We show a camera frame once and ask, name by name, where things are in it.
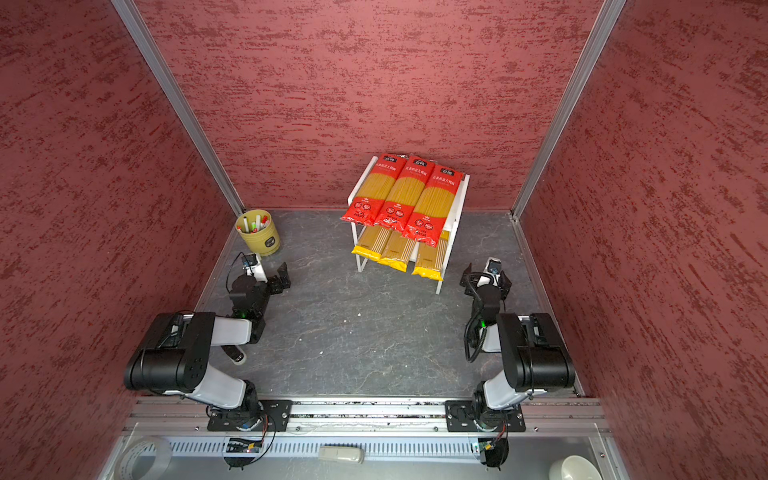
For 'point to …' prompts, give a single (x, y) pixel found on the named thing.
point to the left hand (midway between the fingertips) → (272, 270)
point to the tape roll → (162, 461)
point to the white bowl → (574, 467)
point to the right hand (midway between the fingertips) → (484, 270)
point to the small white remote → (345, 453)
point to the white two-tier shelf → (451, 229)
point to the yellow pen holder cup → (258, 231)
